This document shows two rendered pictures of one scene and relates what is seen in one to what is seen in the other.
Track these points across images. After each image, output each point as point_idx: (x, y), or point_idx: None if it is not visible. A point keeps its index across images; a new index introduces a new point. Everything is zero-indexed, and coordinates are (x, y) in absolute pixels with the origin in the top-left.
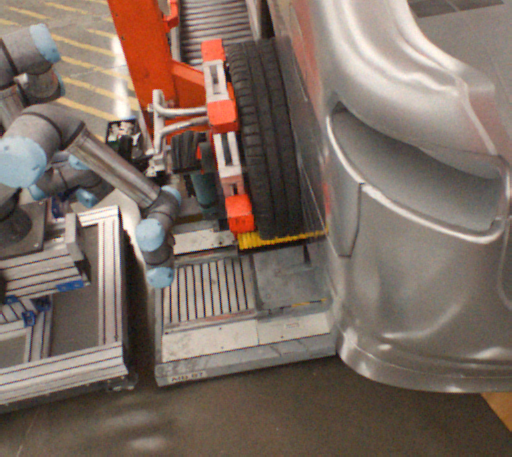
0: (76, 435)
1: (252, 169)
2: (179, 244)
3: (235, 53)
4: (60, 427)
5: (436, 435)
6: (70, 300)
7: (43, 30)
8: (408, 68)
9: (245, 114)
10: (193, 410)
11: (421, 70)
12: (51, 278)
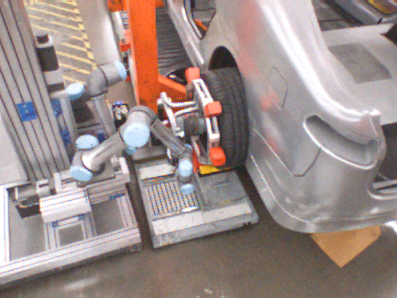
0: (113, 276)
1: (226, 135)
2: (150, 172)
3: (213, 77)
4: (103, 273)
5: (295, 259)
6: (100, 205)
7: (121, 64)
8: (350, 106)
9: (223, 108)
10: (174, 258)
11: (355, 107)
12: (111, 192)
